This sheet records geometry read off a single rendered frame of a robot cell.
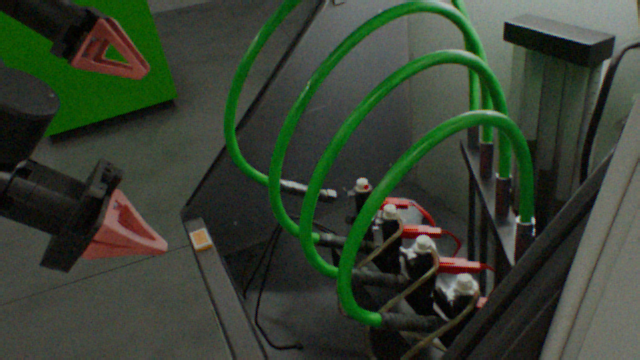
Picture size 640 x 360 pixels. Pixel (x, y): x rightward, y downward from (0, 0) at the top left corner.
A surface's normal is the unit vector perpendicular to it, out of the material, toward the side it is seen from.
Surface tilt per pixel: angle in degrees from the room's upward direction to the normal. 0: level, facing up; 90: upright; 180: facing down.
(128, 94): 90
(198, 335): 0
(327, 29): 90
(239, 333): 0
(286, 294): 0
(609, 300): 76
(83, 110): 90
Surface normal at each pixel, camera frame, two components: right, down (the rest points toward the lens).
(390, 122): 0.40, 0.45
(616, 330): -0.91, 0.12
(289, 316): -0.15, -0.83
